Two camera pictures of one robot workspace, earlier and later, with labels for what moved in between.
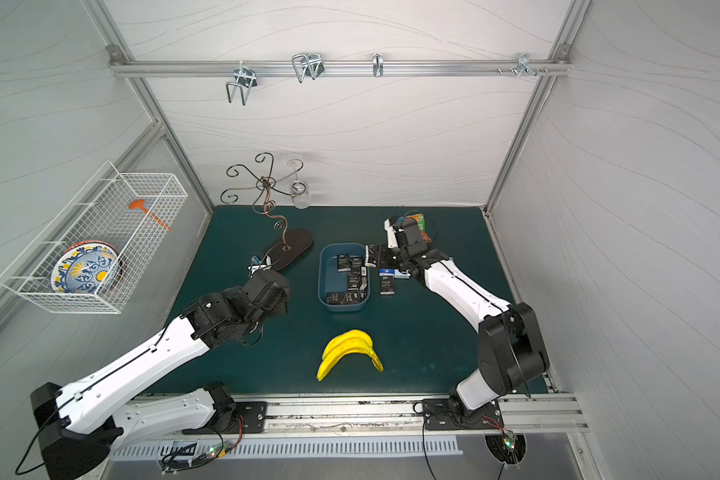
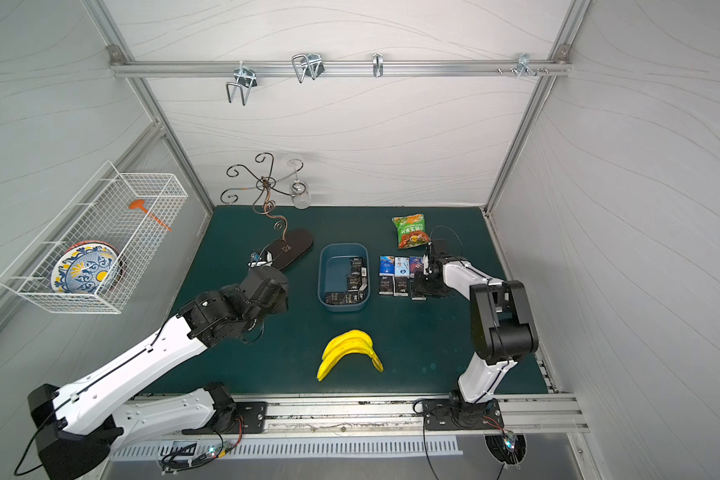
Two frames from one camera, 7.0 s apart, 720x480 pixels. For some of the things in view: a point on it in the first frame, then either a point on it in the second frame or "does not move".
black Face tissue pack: x=372 y=255 -> x=401 y=286
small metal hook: x=378 y=64 does not move
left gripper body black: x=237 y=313 does not move
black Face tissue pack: x=387 y=283 does not move
